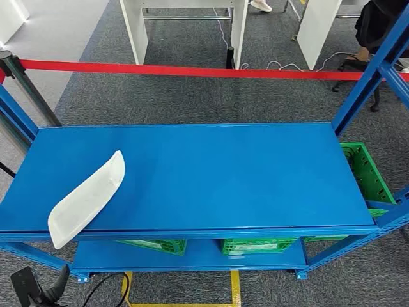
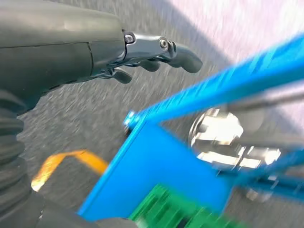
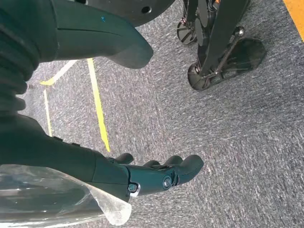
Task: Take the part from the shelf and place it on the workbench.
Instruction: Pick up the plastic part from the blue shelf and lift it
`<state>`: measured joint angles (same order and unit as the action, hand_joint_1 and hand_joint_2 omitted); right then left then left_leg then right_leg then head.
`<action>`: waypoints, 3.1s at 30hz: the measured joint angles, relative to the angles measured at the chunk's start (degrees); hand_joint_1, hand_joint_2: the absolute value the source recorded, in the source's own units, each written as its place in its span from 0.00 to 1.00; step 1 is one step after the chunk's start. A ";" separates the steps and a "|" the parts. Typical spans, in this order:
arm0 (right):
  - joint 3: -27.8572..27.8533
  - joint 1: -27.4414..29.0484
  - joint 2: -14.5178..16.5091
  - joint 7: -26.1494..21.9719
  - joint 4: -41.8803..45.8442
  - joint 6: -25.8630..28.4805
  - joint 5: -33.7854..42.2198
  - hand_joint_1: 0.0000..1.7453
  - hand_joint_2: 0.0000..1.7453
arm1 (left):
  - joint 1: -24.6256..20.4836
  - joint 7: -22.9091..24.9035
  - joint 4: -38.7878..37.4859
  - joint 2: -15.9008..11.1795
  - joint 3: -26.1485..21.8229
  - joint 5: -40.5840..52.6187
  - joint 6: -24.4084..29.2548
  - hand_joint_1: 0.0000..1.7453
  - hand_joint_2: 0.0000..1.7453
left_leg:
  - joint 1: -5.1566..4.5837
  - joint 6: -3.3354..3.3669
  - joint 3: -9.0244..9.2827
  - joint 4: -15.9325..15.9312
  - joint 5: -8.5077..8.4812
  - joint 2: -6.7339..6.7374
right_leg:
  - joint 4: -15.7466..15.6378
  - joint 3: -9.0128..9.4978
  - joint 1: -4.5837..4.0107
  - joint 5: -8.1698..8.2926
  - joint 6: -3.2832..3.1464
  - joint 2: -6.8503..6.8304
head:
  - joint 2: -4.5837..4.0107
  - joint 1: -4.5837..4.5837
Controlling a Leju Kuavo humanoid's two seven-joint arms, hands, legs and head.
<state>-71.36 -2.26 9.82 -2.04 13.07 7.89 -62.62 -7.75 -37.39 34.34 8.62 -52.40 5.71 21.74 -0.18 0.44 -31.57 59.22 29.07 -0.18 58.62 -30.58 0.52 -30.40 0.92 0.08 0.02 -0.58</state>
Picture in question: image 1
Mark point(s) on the person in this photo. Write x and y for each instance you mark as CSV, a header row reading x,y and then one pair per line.
x,y
373,21

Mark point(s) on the white panel desk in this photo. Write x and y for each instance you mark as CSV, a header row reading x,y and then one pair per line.
x,y
316,29
137,29

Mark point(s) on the red barrier belt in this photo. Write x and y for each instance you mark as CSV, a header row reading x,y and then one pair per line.
x,y
192,70

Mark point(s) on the white lit plinth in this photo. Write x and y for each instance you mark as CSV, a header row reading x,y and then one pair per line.
x,y
11,17

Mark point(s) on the yellow floor tape frame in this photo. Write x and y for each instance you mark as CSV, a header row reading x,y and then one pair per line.
x,y
235,288

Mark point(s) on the blue metal shelf rack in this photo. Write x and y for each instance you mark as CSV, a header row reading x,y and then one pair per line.
x,y
223,178

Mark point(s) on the green plastic crate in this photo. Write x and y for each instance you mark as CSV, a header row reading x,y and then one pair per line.
x,y
255,246
367,173
166,248

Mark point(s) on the black cylinder post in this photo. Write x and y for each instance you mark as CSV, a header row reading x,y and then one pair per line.
x,y
230,57

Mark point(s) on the dark stanchion post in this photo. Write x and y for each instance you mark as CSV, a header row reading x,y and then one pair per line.
x,y
32,87

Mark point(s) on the white curved plastic part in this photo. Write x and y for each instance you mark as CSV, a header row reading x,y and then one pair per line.
x,y
86,199

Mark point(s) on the person's foot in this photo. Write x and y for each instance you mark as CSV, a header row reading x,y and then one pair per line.
x,y
260,5

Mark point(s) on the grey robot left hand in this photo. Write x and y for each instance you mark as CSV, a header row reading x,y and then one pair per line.
x,y
23,284

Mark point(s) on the black swivel chair base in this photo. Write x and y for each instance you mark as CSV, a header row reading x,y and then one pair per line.
x,y
355,67

